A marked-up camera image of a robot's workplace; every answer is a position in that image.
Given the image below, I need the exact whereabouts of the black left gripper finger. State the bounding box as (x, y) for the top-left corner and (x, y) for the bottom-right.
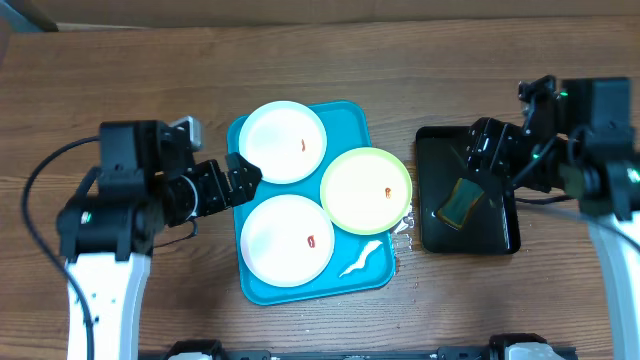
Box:
(225, 152), (262, 184)
(228, 172), (258, 206)

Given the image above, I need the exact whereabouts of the white plate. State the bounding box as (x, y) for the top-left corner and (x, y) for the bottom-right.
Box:
(240, 194), (335, 288)
(238, 101), (328, 185)

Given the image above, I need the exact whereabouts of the green yellow sponge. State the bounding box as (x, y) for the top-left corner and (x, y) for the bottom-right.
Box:
(436, 178), (484, 230)

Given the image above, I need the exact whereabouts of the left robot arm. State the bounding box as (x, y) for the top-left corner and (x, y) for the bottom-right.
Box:
(57, 117), (262, 359)

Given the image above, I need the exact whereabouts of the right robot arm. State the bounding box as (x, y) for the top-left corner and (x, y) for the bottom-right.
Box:
(467, 75), (639, 359)

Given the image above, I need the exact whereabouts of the black rectangular tray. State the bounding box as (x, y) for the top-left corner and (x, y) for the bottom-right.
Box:
(415, 126), (521, 255)

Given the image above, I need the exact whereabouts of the teal plastic tray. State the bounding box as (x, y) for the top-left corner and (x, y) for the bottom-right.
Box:
(233, 100), (396, 306)

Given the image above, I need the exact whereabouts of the light green plate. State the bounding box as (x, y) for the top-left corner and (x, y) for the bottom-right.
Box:
(320, 147), (413, 235)

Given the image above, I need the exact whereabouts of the white soap smear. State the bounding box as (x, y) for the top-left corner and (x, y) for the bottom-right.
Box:
(340, 240), (382, 277)

